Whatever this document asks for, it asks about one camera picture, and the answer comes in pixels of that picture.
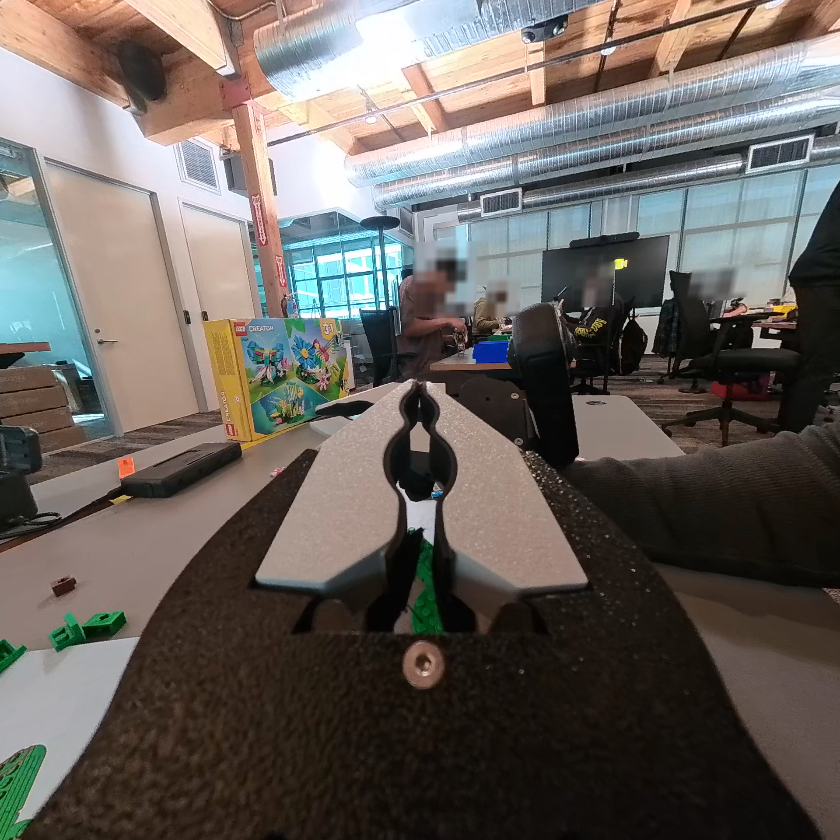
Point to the wide silver ventilation duct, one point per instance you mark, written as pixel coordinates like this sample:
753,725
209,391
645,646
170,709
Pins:
308,46

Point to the black box speaker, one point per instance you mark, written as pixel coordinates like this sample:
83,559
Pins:
228,172

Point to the black dome camera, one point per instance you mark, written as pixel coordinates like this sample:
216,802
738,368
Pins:
544,31

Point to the black office chair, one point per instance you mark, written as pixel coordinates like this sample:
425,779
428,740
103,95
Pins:
748,358
377,341

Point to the white instruction booklet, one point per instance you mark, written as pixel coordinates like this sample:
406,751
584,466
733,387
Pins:
79,722

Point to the orange plastic piece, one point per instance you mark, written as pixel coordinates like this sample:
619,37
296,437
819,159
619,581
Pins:
126,466

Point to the black floor lamp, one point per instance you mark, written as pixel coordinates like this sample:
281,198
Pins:
379,223

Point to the cluster of green bricks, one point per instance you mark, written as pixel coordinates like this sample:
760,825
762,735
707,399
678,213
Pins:
65,635

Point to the black case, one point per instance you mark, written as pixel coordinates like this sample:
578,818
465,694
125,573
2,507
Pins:
184,466

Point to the black wall screen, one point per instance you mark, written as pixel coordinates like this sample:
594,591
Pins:
643,269

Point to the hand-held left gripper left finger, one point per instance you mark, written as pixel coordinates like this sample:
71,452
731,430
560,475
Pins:
328,525

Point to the small brown brick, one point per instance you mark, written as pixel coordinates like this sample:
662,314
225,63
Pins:
64,586

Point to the person's right forearm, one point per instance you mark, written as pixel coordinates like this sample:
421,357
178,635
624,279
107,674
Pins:
722,505

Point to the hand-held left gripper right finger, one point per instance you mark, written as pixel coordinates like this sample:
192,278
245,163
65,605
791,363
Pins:
512,525

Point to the stacked wooden crates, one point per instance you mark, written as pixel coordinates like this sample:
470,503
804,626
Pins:
39,407

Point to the white table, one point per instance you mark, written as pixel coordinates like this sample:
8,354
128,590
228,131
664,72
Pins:
623,426

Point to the wooden work desk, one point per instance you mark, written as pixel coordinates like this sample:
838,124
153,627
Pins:
453,361

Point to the colourful toy set box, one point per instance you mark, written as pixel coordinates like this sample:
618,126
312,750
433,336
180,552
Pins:
289,367

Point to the wooden column with red signs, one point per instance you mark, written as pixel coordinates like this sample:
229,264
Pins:
259,197

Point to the glass meeting room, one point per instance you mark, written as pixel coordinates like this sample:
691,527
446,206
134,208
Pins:
328,275

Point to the white duct grille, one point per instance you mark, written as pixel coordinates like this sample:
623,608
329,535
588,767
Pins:
781,154
502,202

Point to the blue storage bin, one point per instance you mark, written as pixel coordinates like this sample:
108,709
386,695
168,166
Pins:
492,353

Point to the green brick paddle model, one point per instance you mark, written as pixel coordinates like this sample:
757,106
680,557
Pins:
426,590

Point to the black device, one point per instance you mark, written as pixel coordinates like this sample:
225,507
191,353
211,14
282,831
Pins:
16,485

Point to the long silver ventilation duct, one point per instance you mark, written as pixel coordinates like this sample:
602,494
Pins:
590,118
469,211
590,176

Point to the red fire extinguisher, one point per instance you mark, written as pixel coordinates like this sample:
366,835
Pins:
289,306

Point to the white wall vent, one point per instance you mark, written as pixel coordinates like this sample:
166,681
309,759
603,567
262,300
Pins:
197,164

